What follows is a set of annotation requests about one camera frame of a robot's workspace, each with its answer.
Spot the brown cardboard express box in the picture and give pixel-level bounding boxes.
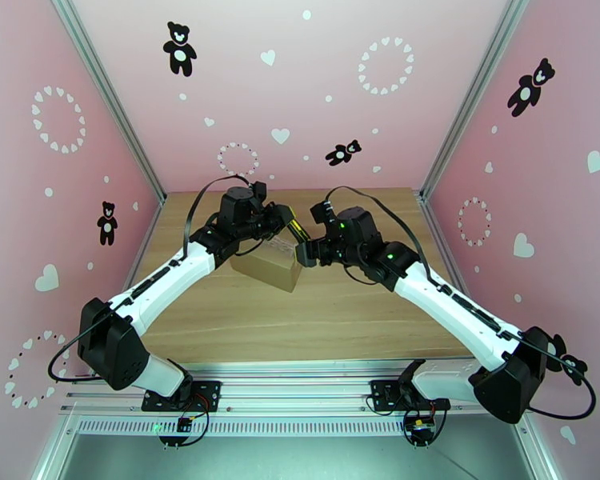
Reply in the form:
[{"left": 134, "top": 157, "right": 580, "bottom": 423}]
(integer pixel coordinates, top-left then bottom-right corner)
[{"left": 230, "top": 238, "right": 303, "bottom": 294}]

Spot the perforated metal vent strip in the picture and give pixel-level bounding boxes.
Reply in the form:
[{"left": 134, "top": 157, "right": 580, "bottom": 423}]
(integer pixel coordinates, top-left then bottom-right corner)
[{"left": 74, "top": 417, "right": 412, "bottom": 438}]

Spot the black board with yellow connector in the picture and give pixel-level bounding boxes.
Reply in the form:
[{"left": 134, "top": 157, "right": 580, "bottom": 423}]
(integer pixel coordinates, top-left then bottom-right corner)
[{"left": 403, "top": 414, "right": 438, "bottom": 447}]

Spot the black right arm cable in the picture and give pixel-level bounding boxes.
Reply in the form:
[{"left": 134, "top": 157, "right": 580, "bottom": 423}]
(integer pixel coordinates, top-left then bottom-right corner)
[{"left": 325, "top": 186, "right": 598, "bottom": 421}]

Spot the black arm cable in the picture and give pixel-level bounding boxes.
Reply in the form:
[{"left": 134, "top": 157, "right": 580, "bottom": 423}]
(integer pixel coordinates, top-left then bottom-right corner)
[
  {"left": 47, "top": 174, "right": 256, "bottom": 385},
  {"left": 325, "top": 186, "right": 598, "bottom": 421}
]

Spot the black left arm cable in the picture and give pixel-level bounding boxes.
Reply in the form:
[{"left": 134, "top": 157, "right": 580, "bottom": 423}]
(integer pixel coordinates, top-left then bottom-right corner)
[{"left": 47, "top": 174, "right": 256, "bottom": 385}]

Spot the aluminium mounting rail frame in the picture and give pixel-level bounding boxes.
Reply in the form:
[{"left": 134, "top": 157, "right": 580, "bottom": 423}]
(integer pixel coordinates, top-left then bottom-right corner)
[{"left": 59, "top": 361, "right": 534, "bottom": 420}]

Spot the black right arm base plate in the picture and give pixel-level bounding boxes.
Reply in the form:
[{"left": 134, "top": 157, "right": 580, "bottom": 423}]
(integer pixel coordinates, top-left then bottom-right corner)
[{"left": 370, "top": 379, "right": 451, "bottom": 413}]

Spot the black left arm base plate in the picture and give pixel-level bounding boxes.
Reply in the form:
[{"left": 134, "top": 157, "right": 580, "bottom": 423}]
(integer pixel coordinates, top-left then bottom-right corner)
[{"left": 141, "top": 379, "right": 222, "bottom": 413}]

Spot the aluminium corner post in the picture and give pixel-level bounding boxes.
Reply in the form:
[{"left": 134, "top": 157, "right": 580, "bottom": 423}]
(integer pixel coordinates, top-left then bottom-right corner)
[
  {"left": 47, "top": 0, "right": 167, "bottom": 207},
  {"left": 418, "top": 0, "right": 535, "bottom": 202}
]

